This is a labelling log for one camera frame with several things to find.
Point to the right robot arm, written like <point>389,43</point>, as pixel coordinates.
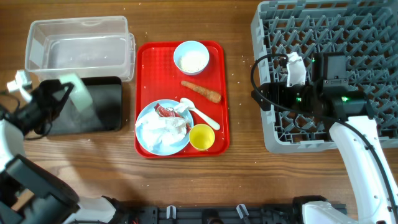
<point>348,117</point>

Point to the white plastic spoon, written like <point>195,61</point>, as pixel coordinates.
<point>190,106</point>

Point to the light blue plate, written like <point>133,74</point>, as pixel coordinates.
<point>149,146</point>

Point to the red snack wrapper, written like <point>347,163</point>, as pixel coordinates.
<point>171,116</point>

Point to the grey dishwasher rack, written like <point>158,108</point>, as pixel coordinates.
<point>365,31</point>

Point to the mint green bowl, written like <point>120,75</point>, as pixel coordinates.
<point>80,96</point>

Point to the light blue bowl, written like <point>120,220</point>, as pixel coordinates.
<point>187,46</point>

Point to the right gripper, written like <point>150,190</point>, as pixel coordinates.
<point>265,97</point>

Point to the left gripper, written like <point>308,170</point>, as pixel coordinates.
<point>47,96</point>

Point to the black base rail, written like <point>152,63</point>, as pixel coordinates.
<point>274,213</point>

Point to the black plastic tray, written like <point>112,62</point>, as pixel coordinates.
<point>105,114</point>

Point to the red serving tray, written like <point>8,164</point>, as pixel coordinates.
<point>158,81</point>

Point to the yellow plastic cup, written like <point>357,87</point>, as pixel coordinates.
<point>202,137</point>

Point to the clear plastic bin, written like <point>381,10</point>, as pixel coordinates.
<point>88,46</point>

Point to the orange carrot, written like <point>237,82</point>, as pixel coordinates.
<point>210,95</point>

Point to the white rice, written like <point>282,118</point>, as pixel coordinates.
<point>193,61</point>

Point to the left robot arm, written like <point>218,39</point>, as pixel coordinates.
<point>29,193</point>

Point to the white napkin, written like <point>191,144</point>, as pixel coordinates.
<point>161,130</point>

